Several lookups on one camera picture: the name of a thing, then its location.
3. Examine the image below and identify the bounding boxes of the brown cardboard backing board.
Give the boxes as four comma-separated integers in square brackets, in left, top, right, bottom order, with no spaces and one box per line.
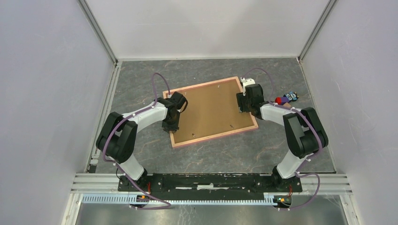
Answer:
[166,79,256,144]

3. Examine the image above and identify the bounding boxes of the pink wooden picture frame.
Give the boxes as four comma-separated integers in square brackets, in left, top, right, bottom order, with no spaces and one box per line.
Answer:
[162,76,259,149]

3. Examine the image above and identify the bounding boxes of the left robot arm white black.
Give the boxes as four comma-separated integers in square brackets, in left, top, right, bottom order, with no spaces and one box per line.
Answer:
[95,92,188,191]

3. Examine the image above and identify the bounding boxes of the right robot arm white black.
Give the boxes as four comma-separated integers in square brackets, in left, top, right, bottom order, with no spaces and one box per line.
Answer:
[236,82,329,191]

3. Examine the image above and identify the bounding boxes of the red purple toy block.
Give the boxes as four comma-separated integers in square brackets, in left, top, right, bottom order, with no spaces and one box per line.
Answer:
[275,97,290,105]

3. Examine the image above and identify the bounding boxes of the blue owl toy block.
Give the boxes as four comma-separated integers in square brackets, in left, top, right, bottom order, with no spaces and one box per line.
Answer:
[284,91,299,103]

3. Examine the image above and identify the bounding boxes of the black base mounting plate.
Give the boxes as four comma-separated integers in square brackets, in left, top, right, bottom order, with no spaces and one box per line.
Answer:
[117,173,303,202]

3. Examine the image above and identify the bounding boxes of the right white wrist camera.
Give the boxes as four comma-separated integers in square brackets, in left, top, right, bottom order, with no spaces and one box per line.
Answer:
[240,77,255,94]

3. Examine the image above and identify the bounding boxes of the aluminium rail frame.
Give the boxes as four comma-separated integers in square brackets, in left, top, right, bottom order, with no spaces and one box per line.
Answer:
[61,59,363,225]

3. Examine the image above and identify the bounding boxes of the white slotted cable duct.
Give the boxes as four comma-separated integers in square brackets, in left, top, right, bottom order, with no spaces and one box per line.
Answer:
[81,194,291,206]

